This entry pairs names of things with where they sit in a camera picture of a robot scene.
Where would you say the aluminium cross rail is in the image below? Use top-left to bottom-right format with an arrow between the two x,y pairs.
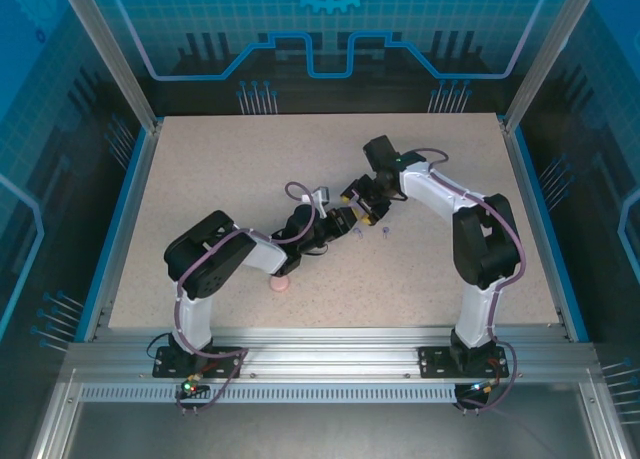
63,325 -> 601,383

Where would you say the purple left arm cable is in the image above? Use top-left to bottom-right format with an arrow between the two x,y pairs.
172,180 -> 321,414

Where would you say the slotted grey cable duct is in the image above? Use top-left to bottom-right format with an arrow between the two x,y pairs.
78,383 -> 461,406

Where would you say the small connector with LEDs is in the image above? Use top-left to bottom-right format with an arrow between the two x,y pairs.
182,373 -> 209,398
467,378 -> 501,396

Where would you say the aluminium frame post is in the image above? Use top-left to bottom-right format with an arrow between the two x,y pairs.
501,0 -> 604,133
55,0 -> 165,133

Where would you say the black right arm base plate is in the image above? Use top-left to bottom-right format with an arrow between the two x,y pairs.
417,343 -> 517,380

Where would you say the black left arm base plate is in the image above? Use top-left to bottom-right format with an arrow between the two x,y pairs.
152,345 -> 249,380

